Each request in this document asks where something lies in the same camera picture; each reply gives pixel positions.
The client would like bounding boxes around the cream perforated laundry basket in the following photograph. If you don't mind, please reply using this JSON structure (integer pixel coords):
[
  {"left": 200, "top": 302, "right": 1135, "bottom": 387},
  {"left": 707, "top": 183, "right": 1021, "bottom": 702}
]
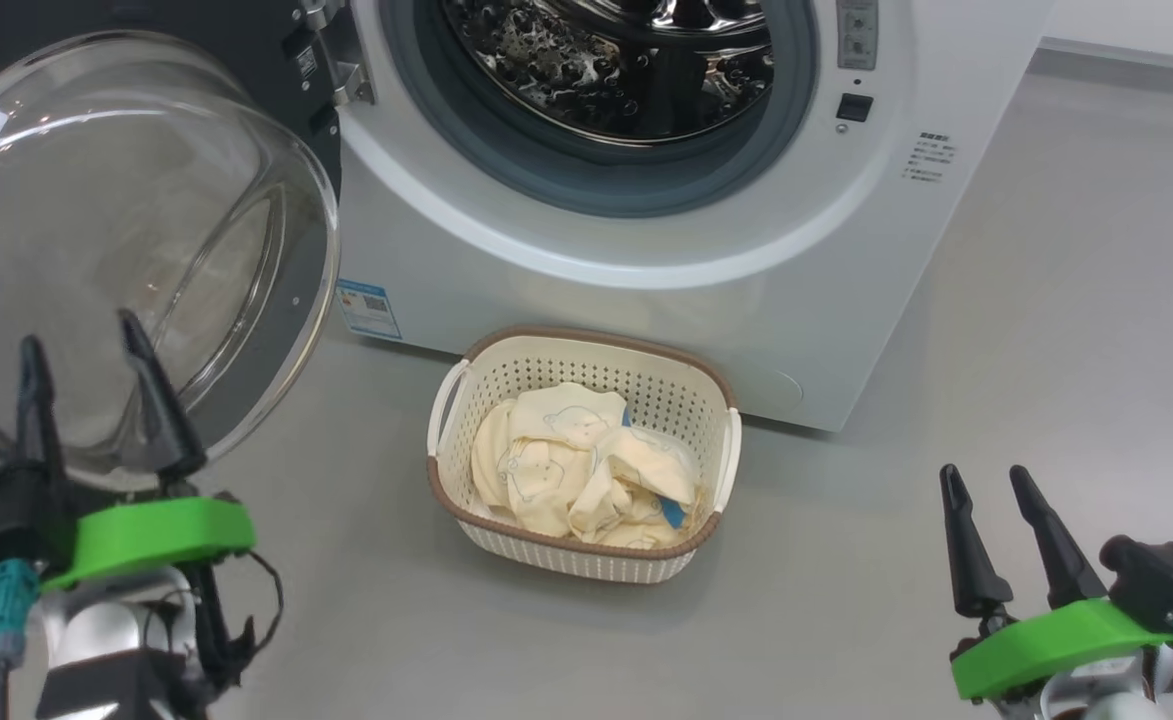
[{"left": 427, "top": 326, "right": 743, "bottom": 585}]

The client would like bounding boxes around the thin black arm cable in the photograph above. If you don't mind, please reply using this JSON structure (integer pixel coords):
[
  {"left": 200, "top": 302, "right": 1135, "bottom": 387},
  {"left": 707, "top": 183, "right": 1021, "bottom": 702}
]
[{"left": 146, "top": 548, "right": 285, "bottom": 691}]

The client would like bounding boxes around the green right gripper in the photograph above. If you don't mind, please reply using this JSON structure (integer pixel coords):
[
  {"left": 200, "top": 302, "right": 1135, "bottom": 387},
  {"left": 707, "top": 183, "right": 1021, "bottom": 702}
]
[{"left": 940, "top": 464, "right": 1173, "bottom": 701}]

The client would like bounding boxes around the teal-plug left camera cable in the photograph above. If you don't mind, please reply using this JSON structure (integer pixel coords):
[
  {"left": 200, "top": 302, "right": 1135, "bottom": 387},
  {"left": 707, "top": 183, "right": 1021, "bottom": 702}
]
[{"left": 0, "top": 558, "right": 42, "bottom": 720}]

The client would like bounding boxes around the white front-load washing machine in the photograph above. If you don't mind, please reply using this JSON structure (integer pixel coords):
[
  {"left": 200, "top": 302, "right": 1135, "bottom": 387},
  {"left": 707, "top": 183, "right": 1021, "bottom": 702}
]
[{"left": 331, "top": 0, "right": 1055, "bottom": 433}]

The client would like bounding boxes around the blue energy label sticker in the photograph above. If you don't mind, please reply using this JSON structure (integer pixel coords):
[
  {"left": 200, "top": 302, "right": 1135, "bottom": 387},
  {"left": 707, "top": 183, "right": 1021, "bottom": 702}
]
[{"left": 335, "top": 279, "right": 403, "bottom": 341}]

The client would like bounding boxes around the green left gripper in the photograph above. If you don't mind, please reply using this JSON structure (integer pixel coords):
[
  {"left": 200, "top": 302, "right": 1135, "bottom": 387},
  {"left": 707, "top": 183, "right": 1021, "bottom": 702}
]
[{"left": 16, "top": 308, "right": 257, "bottom": 593}]

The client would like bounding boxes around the cream garment with blue cuffs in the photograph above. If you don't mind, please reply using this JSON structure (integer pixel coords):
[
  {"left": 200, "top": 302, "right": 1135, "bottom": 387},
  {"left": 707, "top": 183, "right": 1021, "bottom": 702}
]
[{"left": 568, "top": 425, "right": 719, "bottom": 549}]

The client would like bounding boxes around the cream bear-print garment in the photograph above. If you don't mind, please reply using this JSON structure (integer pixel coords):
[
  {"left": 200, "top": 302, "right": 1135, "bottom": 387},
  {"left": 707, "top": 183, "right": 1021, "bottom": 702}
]
[{"left": 471, "top": 383, "right": 629, "bottom": 538}]

